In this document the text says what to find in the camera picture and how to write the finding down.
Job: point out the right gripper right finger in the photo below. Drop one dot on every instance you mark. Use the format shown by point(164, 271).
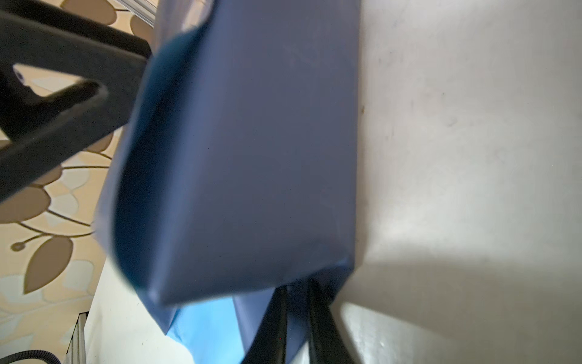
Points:
point(325, 343)

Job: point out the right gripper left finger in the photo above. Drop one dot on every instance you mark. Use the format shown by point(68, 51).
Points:
point(269, 345)

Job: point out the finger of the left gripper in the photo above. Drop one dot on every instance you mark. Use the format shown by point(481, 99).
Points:
point(45, 131)

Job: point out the blue wrapping paper sheet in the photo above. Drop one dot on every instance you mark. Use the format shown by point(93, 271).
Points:
point(236, 174)

